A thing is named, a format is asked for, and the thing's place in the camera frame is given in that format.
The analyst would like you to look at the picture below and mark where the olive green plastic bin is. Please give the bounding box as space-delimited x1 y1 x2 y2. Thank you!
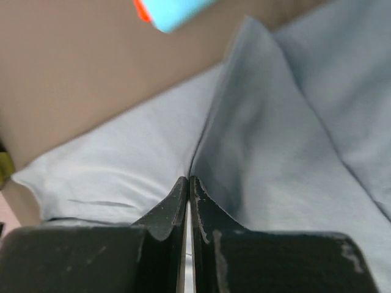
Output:
0 143 15 189

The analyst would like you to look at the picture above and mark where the folded cyan t-shirt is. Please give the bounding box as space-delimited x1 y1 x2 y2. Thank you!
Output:
142 0 215 33

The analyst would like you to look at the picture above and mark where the folded orange t-shirt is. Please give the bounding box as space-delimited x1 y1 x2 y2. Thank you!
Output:
133 0 152 23

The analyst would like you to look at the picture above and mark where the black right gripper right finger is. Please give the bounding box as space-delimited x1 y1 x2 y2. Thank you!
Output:
189 177 378 292

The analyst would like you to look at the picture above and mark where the grey-blue t-shirt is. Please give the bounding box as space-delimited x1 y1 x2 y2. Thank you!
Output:
11 0 391 233

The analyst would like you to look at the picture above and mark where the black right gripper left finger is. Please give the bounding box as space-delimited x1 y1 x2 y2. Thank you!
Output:
1 177 188 292

